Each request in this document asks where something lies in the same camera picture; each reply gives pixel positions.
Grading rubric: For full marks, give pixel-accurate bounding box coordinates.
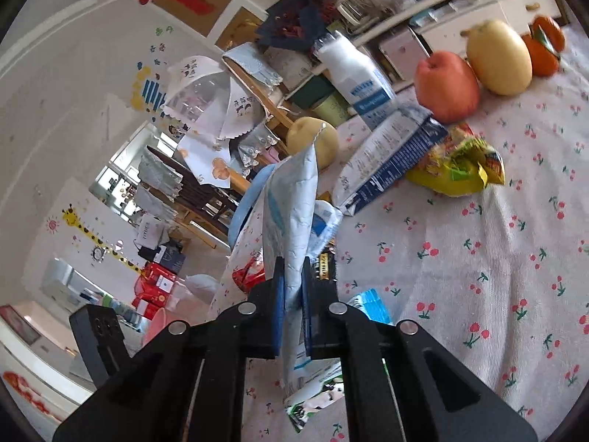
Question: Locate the plain orange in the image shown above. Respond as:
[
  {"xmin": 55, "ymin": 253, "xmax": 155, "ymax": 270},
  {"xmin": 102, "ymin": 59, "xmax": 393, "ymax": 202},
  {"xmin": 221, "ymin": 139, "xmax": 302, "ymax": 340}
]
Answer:
[{"xmin": 531, "ymin": 15, "xmax": 567, "ymax": 53}]

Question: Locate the red snack wrapper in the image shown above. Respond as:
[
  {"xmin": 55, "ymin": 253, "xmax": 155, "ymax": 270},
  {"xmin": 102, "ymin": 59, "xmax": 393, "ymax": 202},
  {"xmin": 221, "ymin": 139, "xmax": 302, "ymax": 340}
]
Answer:
[{"xmin": 231, "ymin": 255, "xmax": 268, "ymax": 293}]

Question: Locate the white bottle blue label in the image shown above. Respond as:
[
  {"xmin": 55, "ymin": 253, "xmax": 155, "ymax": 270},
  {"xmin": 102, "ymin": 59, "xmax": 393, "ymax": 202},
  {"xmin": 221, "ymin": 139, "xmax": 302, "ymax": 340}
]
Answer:
[{"xmin": 315, "ymin": 32, "xmax": 397, "ymax": 130}]

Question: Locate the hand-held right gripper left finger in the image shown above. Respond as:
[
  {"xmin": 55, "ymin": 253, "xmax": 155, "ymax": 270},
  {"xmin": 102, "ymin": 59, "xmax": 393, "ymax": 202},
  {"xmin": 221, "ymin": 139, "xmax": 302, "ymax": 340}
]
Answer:
[{"xmin": 53, "ymin": 255, "xmax": 288, "ymax": 442}]

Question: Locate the light wooden chair blue cover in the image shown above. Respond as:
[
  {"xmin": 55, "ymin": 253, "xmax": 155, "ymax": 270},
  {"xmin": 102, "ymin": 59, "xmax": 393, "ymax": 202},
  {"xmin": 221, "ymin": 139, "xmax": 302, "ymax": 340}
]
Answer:
[{"xmin": 222, "ymin": 42, "xmax": 295, "ymax": 130}]

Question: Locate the dark green box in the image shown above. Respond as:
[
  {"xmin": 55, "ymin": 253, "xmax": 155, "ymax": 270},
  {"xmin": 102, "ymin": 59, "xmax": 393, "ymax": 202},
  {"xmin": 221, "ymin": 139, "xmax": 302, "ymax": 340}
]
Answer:
[{"xmin": 292, "ymin": 76, "xmax": 334, "ymax": 106}]

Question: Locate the white mesh food cover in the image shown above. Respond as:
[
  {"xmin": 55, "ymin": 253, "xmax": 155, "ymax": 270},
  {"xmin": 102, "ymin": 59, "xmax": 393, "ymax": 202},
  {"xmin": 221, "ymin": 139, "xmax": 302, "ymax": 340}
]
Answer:
[{"xmin": 160, "ymin": 55, "xmax": 258, "ymax": 139}]

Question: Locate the small yellow pear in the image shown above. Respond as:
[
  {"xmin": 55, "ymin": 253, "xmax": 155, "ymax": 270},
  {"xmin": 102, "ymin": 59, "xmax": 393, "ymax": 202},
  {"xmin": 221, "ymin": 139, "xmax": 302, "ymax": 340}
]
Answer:
[{"xmin": 286, "ymin": 116, "xmax": 340, "ymax": 170}]

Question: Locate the white television cabinet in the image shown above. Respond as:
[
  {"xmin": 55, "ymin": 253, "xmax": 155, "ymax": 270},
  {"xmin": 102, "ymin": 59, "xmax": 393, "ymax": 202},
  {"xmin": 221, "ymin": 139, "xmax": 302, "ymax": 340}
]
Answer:
[{"xmin": 331, "ymin": 0, "xmax": 567, "ymax": 93}]

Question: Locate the blue foil wrapper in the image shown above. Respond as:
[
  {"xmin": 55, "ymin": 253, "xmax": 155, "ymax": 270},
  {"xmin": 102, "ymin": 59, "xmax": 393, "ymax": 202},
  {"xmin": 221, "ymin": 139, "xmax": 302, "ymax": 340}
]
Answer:
[{"xmin": 345, "ymin": 288, "xmax": 396, "ymax": 325}]

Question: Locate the red apple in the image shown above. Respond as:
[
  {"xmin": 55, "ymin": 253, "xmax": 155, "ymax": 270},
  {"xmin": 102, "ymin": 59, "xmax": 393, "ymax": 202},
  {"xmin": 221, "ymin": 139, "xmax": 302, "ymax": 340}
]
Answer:
[{"xmin": 415, "ymin": 52, "xmax": 482, "ymax": 124}]

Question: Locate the blue white flattened carton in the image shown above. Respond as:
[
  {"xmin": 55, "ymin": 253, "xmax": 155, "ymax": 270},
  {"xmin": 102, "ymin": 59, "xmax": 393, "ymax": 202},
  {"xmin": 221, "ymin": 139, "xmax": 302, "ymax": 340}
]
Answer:
[{"xmin": 331, "ymin": 105, "xmax": 449, "ymax": 217}]

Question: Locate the navy shopping bag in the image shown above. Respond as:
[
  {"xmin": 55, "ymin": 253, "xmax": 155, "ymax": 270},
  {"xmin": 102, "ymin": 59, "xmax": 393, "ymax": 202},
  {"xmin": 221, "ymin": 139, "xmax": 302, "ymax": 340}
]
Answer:
[{"xmin": 154, "ymin": 242, "xmax": 187, "ymax": 272}]

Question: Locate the white orange print tablecloth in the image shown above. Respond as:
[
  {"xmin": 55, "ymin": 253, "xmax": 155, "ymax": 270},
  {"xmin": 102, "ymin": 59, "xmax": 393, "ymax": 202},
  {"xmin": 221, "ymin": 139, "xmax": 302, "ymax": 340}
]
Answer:
[{"xmin": 177, "ymin": 122, "xmax": 240, "ymax": 189}]

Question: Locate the white shopping bag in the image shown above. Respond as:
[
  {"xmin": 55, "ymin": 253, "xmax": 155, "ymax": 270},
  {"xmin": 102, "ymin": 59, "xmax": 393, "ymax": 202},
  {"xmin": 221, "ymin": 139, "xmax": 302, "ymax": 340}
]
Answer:
[{"xmin": 135, "ymin": 221, "xmax": 169, "ymax": 249}]

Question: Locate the silver printed snack packet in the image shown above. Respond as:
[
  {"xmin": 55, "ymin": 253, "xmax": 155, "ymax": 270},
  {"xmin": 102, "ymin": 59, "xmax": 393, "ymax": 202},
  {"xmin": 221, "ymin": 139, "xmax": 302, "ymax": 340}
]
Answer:
[{"xmin": 260, "ymin": 140, "xmax": 341, "ymax": 394}]

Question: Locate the pink plastic bucket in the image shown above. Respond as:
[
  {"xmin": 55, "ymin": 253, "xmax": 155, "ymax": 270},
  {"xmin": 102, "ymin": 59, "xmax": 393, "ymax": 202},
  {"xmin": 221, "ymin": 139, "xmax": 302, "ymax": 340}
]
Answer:
[{"xmin": 140, "ymin": 308, "xmax": 185, "ymax": 346}]

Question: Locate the blue plastic stool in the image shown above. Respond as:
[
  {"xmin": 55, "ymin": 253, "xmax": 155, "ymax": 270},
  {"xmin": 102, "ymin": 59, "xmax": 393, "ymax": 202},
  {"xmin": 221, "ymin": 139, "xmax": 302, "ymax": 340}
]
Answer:
[{"xmin": 228, "ymin": 163, "xmax": 277, "ymax": 245}]

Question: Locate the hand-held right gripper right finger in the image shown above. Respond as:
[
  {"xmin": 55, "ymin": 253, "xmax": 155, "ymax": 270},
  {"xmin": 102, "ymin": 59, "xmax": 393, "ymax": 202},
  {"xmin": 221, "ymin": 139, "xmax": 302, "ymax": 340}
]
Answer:
[{"xmin": 301, "ymin": 257, "xmax": 539, "ymax": 442}]

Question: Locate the yellow snack wrapper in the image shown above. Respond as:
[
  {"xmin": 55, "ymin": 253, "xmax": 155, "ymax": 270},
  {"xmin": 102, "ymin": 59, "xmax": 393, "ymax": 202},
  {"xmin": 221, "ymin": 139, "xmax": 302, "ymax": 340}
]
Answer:
[{"xmin": 405, "ymin": 122, "xmax": 506, "ymax": 198}]

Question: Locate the brown wooden chair lace cover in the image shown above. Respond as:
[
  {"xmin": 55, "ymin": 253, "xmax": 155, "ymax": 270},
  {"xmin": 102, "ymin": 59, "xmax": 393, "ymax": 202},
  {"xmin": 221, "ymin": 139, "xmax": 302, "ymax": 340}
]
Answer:
[{"xmin": 133, "ymin": 184, "xmax": 231, "ymax": 249}]

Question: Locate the grey plastic stool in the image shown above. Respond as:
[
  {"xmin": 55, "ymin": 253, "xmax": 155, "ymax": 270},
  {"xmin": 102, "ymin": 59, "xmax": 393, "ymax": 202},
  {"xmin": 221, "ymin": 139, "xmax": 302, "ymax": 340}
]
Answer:
[{"xmin": 184, "ymin": 274, "xmax": 222, "ymax": 305}]

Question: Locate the green waste bin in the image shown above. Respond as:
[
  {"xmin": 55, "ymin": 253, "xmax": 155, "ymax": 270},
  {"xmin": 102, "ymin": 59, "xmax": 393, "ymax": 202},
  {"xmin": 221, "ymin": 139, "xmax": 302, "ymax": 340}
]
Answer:
[{"xmin": 313, "ymin": 92, "xmax": 353, "ymax": 125}]

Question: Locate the large yellow pear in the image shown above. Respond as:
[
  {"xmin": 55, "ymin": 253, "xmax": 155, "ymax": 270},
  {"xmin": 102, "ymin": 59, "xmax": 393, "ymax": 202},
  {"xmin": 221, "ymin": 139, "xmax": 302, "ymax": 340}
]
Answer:
[{"xmin": 466, "ymin": 19, "xmax": 533, "ymax": 97}]

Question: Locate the dark blue flower bouquet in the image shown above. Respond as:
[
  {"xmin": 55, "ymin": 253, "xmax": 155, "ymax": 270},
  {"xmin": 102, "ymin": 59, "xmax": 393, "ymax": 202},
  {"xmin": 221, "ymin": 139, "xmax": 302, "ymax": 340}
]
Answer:
[{"xmin": 255, "ymin": 0, "xmax": 327, "ymax": 51}]

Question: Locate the orange with green leaf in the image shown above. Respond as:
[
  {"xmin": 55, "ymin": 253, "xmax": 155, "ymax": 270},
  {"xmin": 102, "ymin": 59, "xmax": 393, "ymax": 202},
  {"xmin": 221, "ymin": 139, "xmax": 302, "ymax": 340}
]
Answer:
[{"xmin": 522, "ymin": 28, "xmax": 561, "ymax": 77}]

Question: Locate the silver metal box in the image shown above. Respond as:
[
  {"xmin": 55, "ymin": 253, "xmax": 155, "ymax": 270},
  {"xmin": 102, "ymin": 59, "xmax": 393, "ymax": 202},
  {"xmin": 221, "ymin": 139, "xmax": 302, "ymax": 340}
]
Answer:
[{"xmin": 378, "ymin": 32, "xmax": 433, "ymax": 74}]

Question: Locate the cork wall panel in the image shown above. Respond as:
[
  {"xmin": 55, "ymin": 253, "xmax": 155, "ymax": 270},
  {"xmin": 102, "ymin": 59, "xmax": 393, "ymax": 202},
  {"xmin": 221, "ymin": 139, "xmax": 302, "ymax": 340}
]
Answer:
[{"xmin": 152, "ymin": 0, "xmax": 233, "ymax": 40}]

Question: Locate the green white wrapper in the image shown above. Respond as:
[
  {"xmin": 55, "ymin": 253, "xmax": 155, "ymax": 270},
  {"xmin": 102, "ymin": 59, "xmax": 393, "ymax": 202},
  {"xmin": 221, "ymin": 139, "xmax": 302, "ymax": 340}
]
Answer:
[{"xmin": 284, "ymin": 373, "xmax": 346, "ymax": 434}]

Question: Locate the red gift box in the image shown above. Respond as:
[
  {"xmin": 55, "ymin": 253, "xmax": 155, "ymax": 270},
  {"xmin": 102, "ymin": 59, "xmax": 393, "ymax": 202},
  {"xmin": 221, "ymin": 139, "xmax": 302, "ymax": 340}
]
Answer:
[
  {"xmin": 145, "ymin": 262, "xmax": 180, "ymax": 295},
  {"xmin": 131, "ymin": 292, "xmax": 169, "ymax": 316}
]

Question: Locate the blue yellow wall sticker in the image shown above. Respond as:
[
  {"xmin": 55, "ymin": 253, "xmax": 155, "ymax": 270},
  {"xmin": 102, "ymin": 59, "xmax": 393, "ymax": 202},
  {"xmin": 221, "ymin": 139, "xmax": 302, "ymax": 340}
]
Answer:
[{"xmin": 131, "ymin": 67, "xmax": 169, "ymax": 111}]

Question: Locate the dark wooden chair lace cover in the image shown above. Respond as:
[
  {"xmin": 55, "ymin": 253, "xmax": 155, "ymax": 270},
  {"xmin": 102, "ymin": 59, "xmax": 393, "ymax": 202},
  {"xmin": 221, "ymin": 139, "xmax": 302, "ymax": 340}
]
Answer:
[{"xmin": 138, "ymin": 145, "xmax": 242, "ymax": 215}]

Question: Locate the giraffe wall sticker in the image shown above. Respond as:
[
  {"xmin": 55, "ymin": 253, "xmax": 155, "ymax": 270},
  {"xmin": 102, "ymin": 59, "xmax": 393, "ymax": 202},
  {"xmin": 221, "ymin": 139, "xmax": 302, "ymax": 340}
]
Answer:
[{"xmin": 62, "ymin": 205, "xmax": 145, "ymax": 277}]

